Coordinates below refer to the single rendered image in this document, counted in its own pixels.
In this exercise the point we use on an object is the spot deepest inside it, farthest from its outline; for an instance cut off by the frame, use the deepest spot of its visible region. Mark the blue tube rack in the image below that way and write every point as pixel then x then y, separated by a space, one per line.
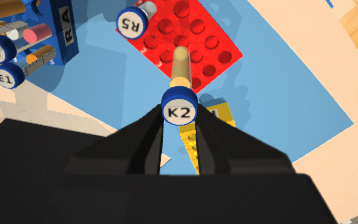
pixel 59 17

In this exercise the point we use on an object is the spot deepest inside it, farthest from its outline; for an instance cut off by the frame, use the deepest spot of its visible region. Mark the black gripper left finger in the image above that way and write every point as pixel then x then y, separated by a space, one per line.
pixel 125 149

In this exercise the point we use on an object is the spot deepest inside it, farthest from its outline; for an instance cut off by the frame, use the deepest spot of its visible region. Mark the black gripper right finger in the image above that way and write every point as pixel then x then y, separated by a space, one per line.
pixel 234 151

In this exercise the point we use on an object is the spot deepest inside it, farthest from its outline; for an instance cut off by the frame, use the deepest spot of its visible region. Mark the red rack with round wells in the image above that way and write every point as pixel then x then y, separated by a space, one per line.
pixel 182 13

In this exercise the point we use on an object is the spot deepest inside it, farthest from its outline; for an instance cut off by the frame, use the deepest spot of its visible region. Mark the light blue mat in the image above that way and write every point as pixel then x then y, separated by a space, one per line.
pixel 272 94

